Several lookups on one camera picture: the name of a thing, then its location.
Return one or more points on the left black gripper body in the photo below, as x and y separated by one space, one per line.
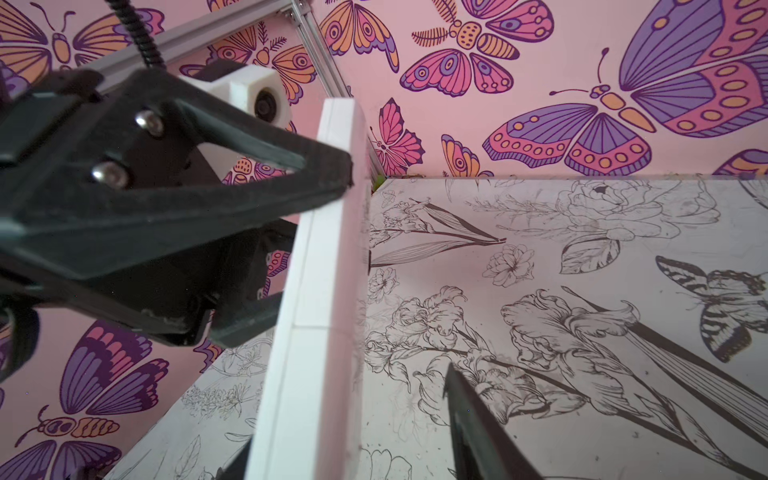
167 299

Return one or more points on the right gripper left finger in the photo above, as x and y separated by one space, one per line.
236 468

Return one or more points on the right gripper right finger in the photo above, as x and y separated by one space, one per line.
481 448

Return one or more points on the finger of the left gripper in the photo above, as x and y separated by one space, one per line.
235 323
91 185

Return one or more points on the white remote with display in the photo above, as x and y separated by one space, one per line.
309 420

